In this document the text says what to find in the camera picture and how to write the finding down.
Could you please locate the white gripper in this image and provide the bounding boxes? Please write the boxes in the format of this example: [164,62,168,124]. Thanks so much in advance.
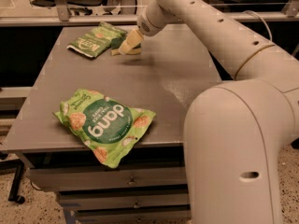
[119,0,172,55]

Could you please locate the green and yellow sponge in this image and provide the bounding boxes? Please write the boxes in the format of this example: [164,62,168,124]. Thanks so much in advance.
[111,36,142,56]

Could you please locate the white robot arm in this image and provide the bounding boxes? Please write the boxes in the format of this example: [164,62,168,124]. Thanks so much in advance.
[120,0,299,224]

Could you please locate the dark green jalapeno chip bag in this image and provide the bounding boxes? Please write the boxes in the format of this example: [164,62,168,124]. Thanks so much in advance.
[67,22,127,58]

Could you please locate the light green dang chips bag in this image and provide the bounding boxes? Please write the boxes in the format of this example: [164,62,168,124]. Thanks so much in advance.
[54,89,156,168]

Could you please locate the grey metal railing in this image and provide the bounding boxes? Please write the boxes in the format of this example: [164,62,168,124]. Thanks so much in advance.
[0,0,299,28]

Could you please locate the grey drawer cabinet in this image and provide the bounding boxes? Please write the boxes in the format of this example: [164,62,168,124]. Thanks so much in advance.
[1,25,218,224]

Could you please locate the top drawer with knob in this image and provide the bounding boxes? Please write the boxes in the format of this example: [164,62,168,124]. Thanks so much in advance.
[26,166,187,191]

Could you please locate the drawer with knob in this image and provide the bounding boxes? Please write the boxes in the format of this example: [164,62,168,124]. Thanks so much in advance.
[59,190,189,211]
[26,166,187,191]
[76,206,191,224]

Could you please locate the middle drawer with knob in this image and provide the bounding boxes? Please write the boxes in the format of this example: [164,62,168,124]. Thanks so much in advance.
[59,190,189,211]

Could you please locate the black chair base with caster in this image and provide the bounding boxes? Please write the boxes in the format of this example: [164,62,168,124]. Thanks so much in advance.
[0,152,25,204]

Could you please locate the bottom drawer with knob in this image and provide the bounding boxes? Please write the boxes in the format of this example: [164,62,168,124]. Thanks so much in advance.
[76,206,191,224]

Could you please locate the white cable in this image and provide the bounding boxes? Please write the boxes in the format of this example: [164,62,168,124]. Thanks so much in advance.
[242,9,274,42]

